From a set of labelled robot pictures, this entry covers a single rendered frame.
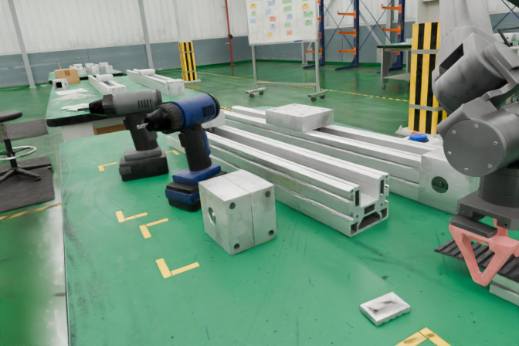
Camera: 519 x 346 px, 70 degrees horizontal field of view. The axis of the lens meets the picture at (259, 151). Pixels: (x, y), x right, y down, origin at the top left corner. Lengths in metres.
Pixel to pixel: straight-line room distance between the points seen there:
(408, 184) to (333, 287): 0.31
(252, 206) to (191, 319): 0.19
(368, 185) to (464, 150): 0.28
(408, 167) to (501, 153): 0.38
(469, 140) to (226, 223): 0.35
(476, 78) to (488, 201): 0.14
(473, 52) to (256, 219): 0.37
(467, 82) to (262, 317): 0.36
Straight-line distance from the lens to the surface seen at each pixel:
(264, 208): 0.60
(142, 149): 0.99
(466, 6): 0.61
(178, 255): 0.63
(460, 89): 0.49
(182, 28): 10.82
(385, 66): 7.20
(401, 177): 0.77
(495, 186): 0.49
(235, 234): 0.59
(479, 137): 0.41
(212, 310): 0.51
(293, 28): 6.45
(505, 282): 0.55
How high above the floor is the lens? 1.10
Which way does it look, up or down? 17 degrees down
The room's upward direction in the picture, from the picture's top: 5 degrees counter-clockwise
